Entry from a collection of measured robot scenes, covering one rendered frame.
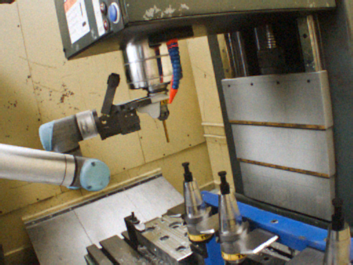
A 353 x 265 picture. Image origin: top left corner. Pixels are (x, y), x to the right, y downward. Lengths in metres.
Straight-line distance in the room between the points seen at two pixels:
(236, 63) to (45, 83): 1.02
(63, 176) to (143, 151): 1.31
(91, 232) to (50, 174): 1.08
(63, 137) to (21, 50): 1.03
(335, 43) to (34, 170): 0.89
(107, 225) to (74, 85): 0.78
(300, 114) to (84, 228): 1.25
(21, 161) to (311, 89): 0.84
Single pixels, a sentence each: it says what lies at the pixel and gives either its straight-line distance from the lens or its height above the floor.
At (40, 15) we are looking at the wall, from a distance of 1.92.
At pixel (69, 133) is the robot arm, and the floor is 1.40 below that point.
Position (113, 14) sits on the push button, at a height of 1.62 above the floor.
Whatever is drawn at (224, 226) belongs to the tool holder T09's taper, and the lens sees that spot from 0.58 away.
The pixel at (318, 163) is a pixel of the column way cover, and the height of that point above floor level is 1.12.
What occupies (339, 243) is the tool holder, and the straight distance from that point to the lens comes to 0.43.
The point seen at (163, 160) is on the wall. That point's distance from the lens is 2.13.
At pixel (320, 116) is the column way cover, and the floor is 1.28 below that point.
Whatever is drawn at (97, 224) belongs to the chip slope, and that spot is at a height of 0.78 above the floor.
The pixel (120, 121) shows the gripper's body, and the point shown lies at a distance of 0.89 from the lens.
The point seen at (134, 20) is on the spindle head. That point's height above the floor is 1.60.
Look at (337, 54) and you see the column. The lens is 1.06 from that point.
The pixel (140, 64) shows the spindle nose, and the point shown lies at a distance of 0.86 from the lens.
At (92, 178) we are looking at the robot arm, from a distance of 0.78.
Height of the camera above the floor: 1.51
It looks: 12 degrees down
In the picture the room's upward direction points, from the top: 12 degrees counter-clockwise
